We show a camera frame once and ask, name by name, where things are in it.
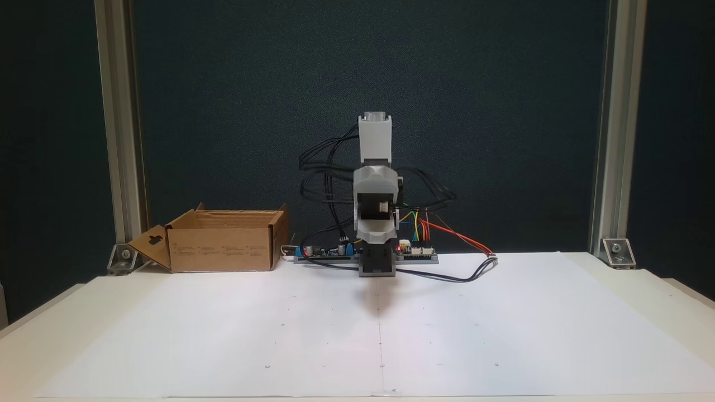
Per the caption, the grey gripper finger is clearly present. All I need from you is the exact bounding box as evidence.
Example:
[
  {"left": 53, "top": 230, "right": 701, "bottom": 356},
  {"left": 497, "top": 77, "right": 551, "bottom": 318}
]
[{"left": 356, "top": 219, "right": 397, "bottom": 245}]

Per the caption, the motor controller circuit board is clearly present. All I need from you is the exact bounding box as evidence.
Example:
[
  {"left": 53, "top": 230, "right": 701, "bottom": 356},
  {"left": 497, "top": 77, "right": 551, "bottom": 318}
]
[{"left": 395, "top": 239, "right": 437, "bottom": 257}]

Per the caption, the grey board mounting plate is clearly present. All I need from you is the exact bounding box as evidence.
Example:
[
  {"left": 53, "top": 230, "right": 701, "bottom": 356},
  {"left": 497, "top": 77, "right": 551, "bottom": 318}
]
[{"left": 293, "top": 254, "right": 440, "bottom": 265}]

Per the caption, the blue power converter board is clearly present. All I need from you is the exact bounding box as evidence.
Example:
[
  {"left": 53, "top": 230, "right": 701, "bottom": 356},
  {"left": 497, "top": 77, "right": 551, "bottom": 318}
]
[{"left": 294, "top": 239, "right": 359, "bottom": 261}]

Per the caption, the brown cardboard box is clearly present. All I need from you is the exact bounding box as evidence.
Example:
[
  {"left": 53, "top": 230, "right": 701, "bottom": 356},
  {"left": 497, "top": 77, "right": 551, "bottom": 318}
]
[{"left": 127, "top": 203, "right": 290, "bottom": 274}]

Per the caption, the yellow jumper wire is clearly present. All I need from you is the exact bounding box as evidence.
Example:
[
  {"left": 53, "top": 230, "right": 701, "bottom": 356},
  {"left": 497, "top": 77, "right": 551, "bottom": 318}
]
[{"left": 400, "top": 209, "right": 421, "bottom": 244}]

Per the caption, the short black motor cable loop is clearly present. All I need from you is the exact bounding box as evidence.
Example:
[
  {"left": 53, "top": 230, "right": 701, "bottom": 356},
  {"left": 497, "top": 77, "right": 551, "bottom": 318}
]
[{"left": 399, "top": 167, "right": 457, "bottom": 216}]

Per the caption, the long black motor cable loop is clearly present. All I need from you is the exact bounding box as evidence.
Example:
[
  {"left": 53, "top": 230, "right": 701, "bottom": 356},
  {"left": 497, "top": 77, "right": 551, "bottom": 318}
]
[{"left": 298, "top": 126, "right": 361, "bottom": 246}]

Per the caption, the red and orange wire pair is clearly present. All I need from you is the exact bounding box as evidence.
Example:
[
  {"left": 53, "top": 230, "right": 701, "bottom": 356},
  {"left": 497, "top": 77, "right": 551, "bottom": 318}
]
[{"left": 416, "top": 209, "right": 495, "bottom": 257}]

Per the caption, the black cable with white connector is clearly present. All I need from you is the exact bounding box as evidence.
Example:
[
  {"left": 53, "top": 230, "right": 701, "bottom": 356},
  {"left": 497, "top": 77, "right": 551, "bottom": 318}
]
[{"left": 304, "top": 254, "right": 499, "bottom": 283}]

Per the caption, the metal corner bracket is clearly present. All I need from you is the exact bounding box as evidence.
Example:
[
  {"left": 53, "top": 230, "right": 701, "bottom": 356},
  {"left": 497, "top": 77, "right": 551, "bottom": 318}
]
[
  {"left": 600, "top": 237, "right": 637, "bottom": 270},
  {"left": 107, "top": 242, "right": 140, "bottom": 276}
]

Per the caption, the aluminium profile post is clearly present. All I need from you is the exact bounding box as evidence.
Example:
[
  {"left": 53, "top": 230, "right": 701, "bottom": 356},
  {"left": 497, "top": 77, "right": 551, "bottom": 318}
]
[
  {"left": 94, "top": 0, "right": 150, "bottom": 246},
  {"left": 588, "top": 0, "right": 649, "bottom": 257}
]

